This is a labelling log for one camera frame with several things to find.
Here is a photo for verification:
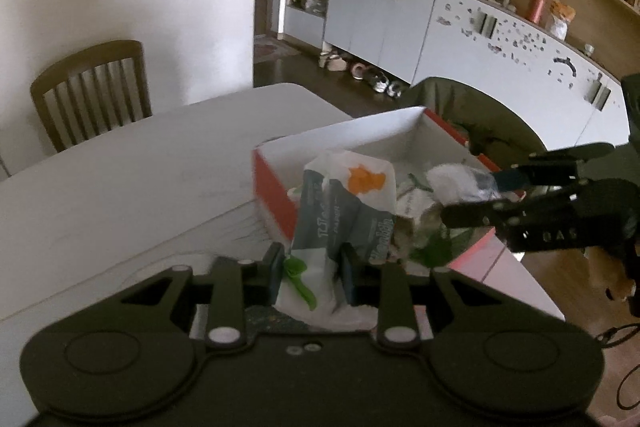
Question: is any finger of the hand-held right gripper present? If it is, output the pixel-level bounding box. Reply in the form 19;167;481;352
442;194;581;228
492;143;616;192

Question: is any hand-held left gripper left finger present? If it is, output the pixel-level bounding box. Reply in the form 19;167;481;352
117;243;287;350

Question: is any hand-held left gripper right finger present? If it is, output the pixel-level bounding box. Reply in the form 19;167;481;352
340;243;521;350

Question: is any clear plastic wrapper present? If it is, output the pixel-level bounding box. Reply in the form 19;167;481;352
426;162;502;208

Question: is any white snack wrapper bag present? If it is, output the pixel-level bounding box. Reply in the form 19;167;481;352
277;149;397;333

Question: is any red and white cardboard box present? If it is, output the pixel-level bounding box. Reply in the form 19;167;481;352
251;106;567;323

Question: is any person's right hand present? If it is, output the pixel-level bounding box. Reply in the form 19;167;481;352
589;252;637;303

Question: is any green and white packet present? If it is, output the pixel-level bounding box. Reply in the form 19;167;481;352
395;174;451;268

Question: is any dark green upholstered chair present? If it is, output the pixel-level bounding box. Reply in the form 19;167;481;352
404;76;551;158

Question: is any orange snack bag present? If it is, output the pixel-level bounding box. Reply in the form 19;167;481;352
547;0;576;40

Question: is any patterned doormat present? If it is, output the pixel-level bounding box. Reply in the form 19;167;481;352
254;38;302;64

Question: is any brown wooden chair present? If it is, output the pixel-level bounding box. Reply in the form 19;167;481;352
30;40;153;154

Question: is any black cable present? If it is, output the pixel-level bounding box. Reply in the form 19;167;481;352
594;321;640;409

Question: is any white and wood wall cabinet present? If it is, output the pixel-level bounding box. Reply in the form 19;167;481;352
282;0;640;148

